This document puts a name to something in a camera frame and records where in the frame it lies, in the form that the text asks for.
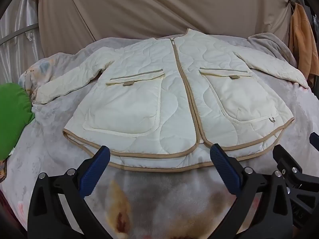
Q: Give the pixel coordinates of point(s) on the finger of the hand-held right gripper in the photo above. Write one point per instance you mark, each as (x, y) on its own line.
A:
(314, 140)
(284, 158)

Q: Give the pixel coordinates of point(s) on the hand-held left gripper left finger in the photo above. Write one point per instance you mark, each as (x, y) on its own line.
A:
(96, 169)

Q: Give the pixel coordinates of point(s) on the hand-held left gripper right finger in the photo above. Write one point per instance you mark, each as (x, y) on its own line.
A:
(224, 169)

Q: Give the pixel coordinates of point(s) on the cream quilted jacket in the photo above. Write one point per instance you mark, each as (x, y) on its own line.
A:
(174, 92)

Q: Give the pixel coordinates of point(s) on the floral fleece blanket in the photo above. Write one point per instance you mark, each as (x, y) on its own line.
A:
(159, 204)

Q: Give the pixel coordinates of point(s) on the green pillow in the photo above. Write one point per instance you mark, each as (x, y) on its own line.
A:
(12, 119)

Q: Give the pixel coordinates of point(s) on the orange hanging garment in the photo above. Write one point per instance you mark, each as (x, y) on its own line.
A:
(301, 42)

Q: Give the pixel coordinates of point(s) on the silvery satin curtain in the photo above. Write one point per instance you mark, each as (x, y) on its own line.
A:
(17, 54)

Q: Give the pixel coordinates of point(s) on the beige curtain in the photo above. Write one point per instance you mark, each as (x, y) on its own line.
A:
(149, 7)

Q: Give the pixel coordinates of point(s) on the metal rail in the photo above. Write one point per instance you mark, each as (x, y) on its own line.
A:
(17, 33)

